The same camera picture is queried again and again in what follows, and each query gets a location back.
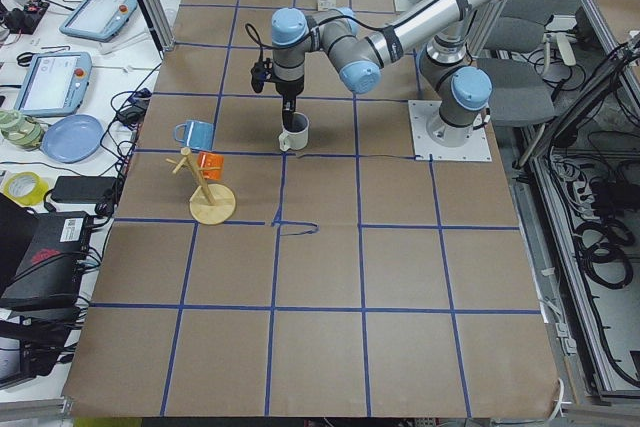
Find grey office chair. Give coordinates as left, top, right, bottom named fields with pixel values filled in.
left=477, top=0, right=560, bottom=127

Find teach pendant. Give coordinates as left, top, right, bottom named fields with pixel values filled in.
left=59, top=0, right=138, bottom=42
left=14, top=52, right=93, bottom=118

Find orange mug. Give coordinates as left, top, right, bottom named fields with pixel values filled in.
left=197, top=151, right=224, bottom=181

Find wooden mug tree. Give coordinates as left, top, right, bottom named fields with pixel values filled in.
left=166, top=147, right=236, bottom=225

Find light blue plate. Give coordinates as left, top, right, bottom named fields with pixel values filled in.
left=40, top=114, right=104, bottom=163

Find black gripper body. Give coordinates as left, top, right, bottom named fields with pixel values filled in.
left=275, top=79, right=304, bottom=115

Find white mug dark interior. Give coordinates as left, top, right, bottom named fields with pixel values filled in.
left=278, top=112, right=309, bottom=152

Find black power adapter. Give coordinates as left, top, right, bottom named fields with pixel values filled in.
left=50, top=176, right=116, bottom=203

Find yellow tape roll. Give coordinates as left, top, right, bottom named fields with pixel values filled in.
left=3, top=172, right=49, bottom=207

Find far teach pendant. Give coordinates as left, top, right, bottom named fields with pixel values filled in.
left=59, top=0, right=138, bottom=42

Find green tape rolls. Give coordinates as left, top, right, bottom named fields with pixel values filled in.
left=1, top=110, right=45, bottom=150

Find black electronics box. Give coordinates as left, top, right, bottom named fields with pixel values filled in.
left=1, top=211, right=102, bottom=311

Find black scissors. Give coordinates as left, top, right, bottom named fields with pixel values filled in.
left=16, top=52, right=35, bottom=67

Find blue mug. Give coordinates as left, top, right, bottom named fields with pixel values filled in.
left=173, top=120, right=214, bottom=151

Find near teach pendant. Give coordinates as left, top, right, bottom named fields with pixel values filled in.
left=14, top=52, right=93, bottom=118

